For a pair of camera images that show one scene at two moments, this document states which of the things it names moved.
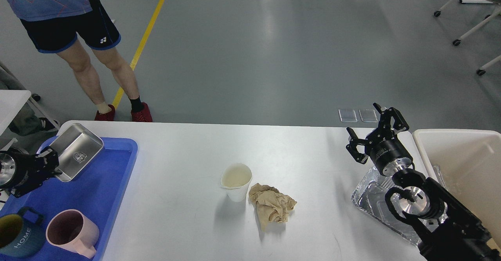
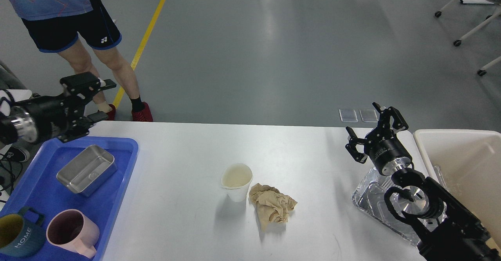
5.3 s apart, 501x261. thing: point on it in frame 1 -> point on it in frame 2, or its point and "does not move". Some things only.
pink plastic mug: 71,229 does not move
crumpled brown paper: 273,206 does not move
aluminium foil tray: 369,197 does not move
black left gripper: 19,171 -> 55,116
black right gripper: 384,150 does not move
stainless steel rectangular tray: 76,148 -> 87,172
